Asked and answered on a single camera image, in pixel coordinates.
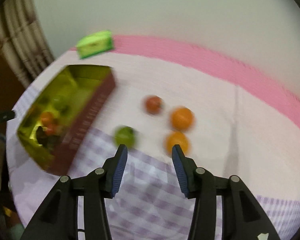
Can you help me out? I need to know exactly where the green tomato with stem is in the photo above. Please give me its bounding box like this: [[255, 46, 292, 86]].
[[52, 95, 69, 113]]

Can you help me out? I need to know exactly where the dark mangosteen left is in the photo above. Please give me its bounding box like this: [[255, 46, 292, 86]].
[[36, 126, 51, 147]]

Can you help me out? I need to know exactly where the orange tangerine in tray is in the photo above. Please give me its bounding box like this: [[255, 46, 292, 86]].
[[40, 111, 55, 127]]

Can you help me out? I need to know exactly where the gold metal tray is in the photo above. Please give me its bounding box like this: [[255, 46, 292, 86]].
[[17, 64, 116, 176]]

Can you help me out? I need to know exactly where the pink purple checked tablecloth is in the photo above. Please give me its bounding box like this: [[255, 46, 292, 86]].
[[5, 35, 300, 240]]

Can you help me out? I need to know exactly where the lower orange tangerine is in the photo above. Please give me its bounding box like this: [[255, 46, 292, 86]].
[[164, 131, 191, 156]]

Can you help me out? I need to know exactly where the green tomato on table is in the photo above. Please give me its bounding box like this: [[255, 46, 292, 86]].
[[113, 126, 137, 148]]

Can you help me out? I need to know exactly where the upper orange tangerine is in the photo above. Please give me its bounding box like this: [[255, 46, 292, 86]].
[[170, 107, 194, 131]]

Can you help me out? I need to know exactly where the green tissue pack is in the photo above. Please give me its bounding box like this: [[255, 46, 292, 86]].
[[76, 30, 114, 59]]

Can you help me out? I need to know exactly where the red tomato on table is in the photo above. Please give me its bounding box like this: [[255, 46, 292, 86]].
[[143, 95, 164, 115]]

